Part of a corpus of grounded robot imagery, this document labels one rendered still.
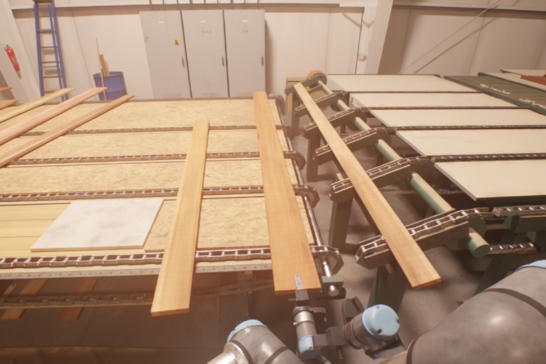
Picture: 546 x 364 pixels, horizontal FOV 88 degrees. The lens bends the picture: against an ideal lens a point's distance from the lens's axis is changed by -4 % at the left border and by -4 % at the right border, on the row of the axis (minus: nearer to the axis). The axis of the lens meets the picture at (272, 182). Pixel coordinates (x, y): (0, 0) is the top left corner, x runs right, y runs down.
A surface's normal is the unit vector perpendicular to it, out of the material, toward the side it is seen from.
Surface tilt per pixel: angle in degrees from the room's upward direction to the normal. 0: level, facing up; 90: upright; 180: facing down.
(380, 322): 25
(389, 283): 90
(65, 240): 0
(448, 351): 60
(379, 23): 99
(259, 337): 10
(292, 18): 86
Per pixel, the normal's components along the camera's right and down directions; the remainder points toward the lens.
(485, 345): -0.64, -0.45
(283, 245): 0.00, -0.87
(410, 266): -0.37, -0.79
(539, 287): -0.11, -0.95
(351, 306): 0.18, -0.60
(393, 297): 0.07, 0.50
